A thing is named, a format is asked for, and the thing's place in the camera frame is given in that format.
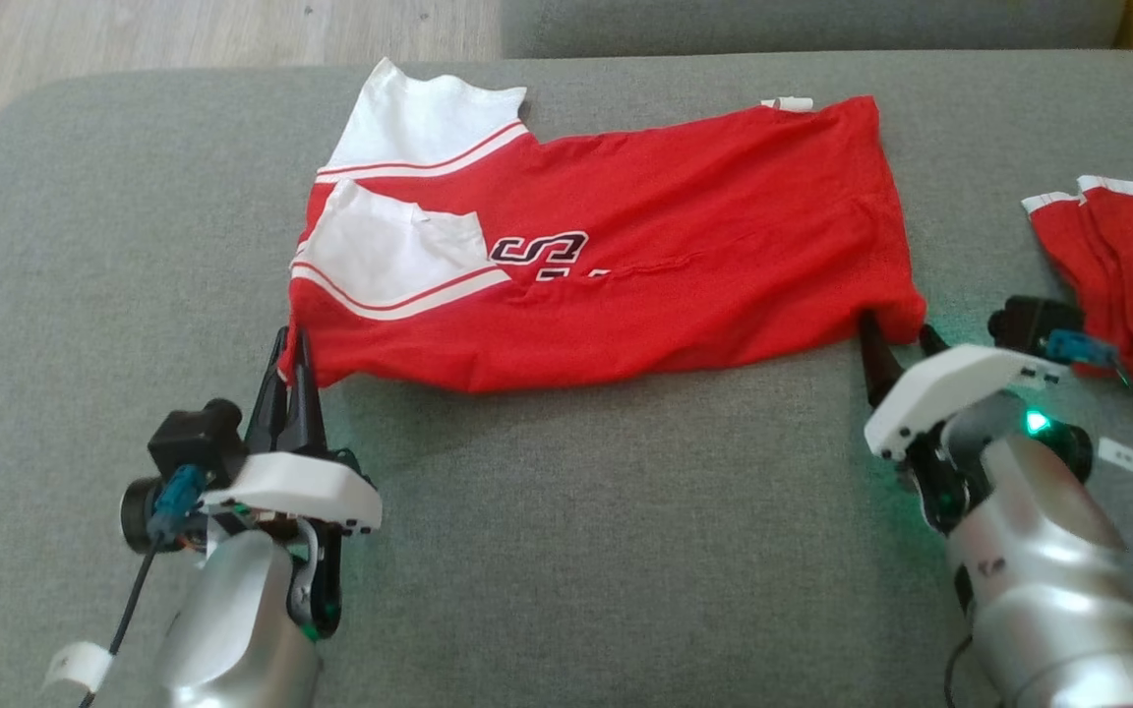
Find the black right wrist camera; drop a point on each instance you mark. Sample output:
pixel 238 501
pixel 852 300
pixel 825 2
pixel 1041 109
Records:
pixel 1029 320

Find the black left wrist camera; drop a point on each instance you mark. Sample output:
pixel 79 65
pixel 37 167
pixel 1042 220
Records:
pixel 195 438

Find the large grey sofa ottoman cushion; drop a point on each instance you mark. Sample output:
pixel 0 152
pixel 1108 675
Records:
pixel 576 541

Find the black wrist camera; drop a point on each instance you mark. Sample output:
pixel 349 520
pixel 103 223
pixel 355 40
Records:
pixel 195 438
pixel 1029 320

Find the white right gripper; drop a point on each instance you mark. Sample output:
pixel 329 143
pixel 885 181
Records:
pixel 950 383

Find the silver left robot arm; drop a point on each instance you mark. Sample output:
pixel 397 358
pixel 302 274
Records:
pixel 232 619

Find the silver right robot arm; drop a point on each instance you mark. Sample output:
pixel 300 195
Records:
pixel 1048 570

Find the grey sofa back cushion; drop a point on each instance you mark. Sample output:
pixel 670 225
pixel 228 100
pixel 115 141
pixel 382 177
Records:
pixel 803 25

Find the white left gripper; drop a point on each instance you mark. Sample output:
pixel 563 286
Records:
pixel 301 484

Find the red basketball jersey white sleeves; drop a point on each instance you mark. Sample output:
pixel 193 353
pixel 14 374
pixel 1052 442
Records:
pixel 675 246

